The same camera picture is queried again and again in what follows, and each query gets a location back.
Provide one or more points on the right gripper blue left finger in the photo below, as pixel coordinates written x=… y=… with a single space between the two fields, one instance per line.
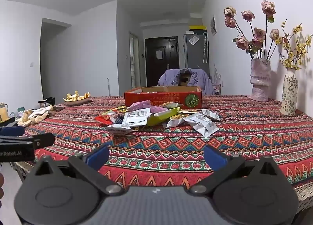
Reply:
x=97 y=158

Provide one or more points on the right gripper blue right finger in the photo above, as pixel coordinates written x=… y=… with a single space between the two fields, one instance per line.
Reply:
x=214 y=158

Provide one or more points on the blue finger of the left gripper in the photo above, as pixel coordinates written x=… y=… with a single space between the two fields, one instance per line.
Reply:
x=13 y=131

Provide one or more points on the red anime snack bag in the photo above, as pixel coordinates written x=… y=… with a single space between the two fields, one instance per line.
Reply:
x=113 y=116

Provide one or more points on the green white snack bar pack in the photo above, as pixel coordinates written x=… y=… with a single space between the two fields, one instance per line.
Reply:
x=160 y=117

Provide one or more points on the red cardboard fruit box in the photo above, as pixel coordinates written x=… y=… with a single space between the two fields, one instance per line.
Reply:
x=189 y=96

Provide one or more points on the pink snack packet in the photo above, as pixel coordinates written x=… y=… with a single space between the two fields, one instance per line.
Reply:
x=146 y=104

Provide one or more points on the person left hand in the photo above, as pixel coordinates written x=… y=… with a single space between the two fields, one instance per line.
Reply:
x=2 y=180

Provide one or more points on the cream cloth gloves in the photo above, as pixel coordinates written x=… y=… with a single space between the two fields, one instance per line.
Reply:
x=31 y=117

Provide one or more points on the yellow thermos bottle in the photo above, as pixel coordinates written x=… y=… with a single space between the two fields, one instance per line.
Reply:
x=4 y=112

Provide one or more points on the white snack packet right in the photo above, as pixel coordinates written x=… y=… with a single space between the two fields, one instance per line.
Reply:
x=202 y=124

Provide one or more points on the white snack packet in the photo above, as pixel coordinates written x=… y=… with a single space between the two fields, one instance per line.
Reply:
x=202 y=124
x=137 y=118

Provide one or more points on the patterned red tablecloth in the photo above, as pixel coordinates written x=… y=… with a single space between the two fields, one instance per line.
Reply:
x=161 y=157

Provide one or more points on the white snack packet centre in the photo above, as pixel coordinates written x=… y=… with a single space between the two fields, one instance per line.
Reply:
x=137 y=118

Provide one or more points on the plate of orange peels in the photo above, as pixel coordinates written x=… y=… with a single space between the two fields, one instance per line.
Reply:
x=76 y=99

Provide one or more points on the floral white tall vase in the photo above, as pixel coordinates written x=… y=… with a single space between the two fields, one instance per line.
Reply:
x=289 y=93

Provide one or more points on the brown chair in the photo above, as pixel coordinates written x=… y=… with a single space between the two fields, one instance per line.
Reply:
x=184 y=77

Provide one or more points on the pink ceramic vase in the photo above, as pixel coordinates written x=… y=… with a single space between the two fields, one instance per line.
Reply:
x=260 y=78

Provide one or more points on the purple puffer jacket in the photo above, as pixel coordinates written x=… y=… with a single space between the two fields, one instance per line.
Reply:
x=198 y=78

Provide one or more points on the grey refrigerator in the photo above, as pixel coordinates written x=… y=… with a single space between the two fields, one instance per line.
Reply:
x=197 y=51

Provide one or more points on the black entrance door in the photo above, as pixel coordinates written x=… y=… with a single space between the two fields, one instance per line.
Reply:
x=161 y=54

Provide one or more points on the dried pink roses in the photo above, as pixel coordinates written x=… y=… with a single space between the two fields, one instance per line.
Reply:
x=263 y=42

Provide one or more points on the yellow blossom branches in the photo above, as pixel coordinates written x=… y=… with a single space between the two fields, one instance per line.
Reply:
x=294 y=47

